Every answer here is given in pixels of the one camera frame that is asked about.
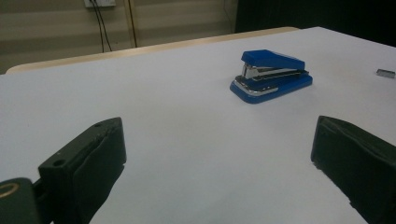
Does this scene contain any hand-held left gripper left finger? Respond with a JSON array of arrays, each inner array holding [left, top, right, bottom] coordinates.
[[38, 117, 127, 224]]

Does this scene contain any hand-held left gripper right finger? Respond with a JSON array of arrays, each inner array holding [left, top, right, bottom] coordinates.
[[310, 115, 396, 224]]

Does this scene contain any silver staple strip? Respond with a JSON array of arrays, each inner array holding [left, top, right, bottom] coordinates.
[[375, 68, 396, 79]]

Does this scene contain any blue stapler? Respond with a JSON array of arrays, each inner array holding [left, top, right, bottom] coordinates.
[[229, 49, 314, 105]]

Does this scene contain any white table cover sheet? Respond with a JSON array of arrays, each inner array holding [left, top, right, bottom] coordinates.
[[0, 26, 396, 224]]

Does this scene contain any dark curtain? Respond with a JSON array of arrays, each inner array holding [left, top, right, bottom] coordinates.
[[234, 0, 396, 49]]

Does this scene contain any black cable beside wall trim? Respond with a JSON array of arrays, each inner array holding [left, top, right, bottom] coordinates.
[[127, 0, 138, 49]]

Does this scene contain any white wall socket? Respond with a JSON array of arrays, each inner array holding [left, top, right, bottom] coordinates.
[[83, 0, 117, 8]]

